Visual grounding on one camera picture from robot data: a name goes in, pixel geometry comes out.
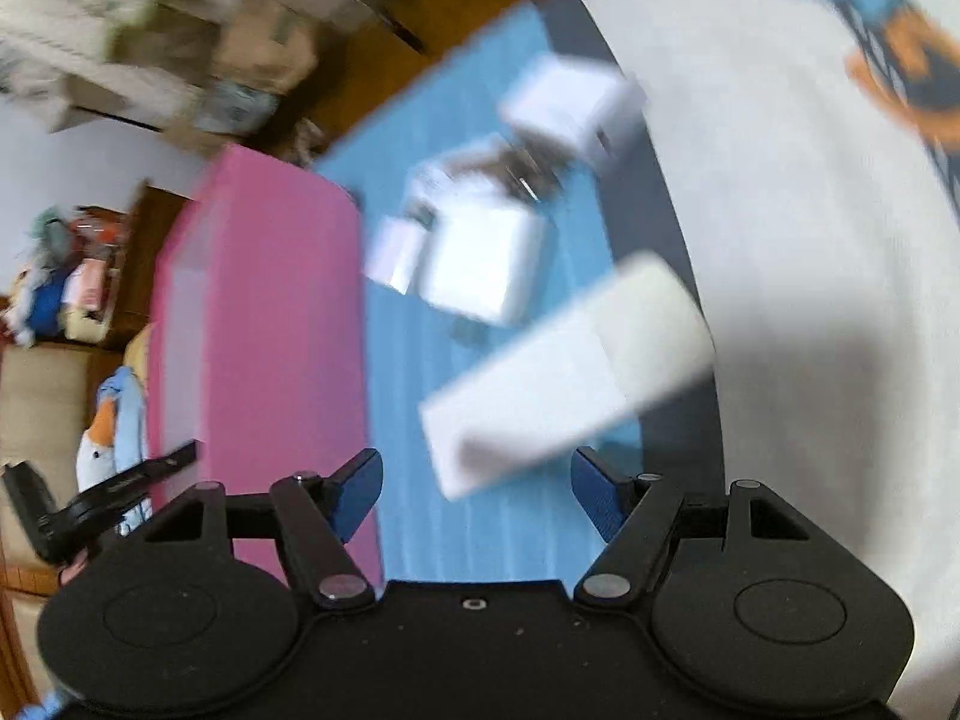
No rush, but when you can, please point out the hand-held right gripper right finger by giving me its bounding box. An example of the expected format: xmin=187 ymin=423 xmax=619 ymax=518
xmin=571 ymin=448 xmax=811 ymax=607

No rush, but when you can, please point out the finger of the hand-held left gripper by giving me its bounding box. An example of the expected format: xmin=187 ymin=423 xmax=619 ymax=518
xmin=71 ymin=441 xmax=202 ymax=524

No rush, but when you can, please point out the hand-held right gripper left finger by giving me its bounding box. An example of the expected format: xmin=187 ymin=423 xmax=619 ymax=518
xmin=142 ymin=448 xmax=383 ymax=608

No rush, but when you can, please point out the pink storage box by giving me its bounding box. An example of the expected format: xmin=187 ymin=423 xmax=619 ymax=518
xmin=148 ymin=144 xmax=385 ymax=587

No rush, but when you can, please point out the small white charger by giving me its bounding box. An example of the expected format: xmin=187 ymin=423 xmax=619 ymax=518
xmin=362 ymin=216 xmax=434 ymax=295

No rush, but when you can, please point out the rounded white power bank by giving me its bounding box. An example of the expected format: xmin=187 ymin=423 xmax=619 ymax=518
xmin=420 ymin=191 xmax=562 ymax=329

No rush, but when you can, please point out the slim white remote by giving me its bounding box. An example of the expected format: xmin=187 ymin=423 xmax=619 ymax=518
xmin=403 ymin=132 xmax=518 ymax=211

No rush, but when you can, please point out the bunch of keys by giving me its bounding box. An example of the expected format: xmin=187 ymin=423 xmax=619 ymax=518
xmin=480 ymin=136 xmax=578 ymax=205

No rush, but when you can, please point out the thick white charger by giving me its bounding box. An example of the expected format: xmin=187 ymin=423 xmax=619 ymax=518
xmin=499 ymin=52 xmax=647 ymax=177

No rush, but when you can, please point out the white goose plush toy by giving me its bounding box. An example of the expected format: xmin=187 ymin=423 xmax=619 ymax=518
xmin=75 ymin=366 xmax=151 ymax=533

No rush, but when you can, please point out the wooden dresser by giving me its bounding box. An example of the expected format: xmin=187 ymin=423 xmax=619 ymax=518
xmin=112 ymin=178 xmax=197 ymax=350

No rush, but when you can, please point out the blue white patterned packet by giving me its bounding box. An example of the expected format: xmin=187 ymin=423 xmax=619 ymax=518
xmin=196 ymin=79 xmax=275 ymax=137

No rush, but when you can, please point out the brown paper bag green label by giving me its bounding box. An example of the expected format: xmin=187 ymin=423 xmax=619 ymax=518
xmin=214 ymin=0 xmax=323 ymax=95

